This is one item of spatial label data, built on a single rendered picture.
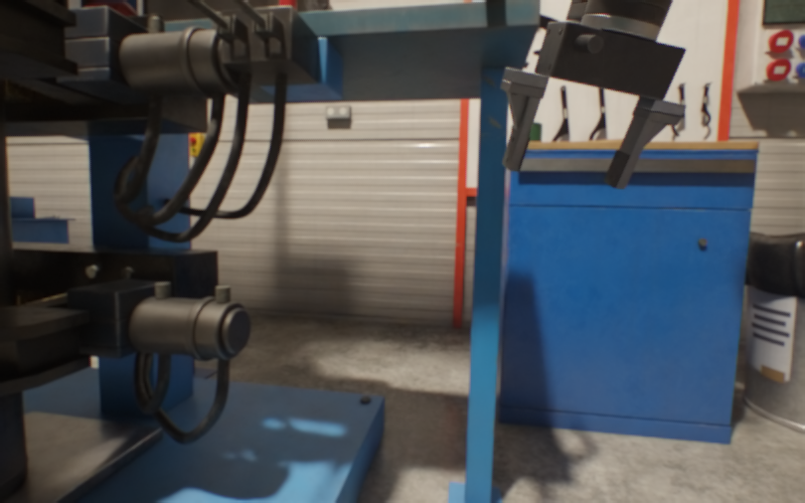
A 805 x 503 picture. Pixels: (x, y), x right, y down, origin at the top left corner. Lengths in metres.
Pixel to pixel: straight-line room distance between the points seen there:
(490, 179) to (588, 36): 0.50
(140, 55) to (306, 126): 2.02
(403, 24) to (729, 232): 1.16
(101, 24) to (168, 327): 0.51
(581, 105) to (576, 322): 1.55
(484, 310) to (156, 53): 0.78
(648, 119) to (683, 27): 2.43
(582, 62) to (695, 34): 2.50
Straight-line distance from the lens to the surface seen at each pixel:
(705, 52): 2.95
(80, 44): 0.91
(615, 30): 0.47
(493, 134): 0.91
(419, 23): 0.79
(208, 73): 0.78
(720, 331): 1.59
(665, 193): 1.47
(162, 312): 0.83
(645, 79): 0.50
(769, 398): 1.99
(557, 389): 1.49
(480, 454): 1.04
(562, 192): 1.38
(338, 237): 2.67
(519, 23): 0.79
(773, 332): 1.92
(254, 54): 0.73
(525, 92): 0.46
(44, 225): 3.50
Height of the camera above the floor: 0.69
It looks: 5 degrees down
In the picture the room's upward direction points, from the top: 1 degrees clockwise
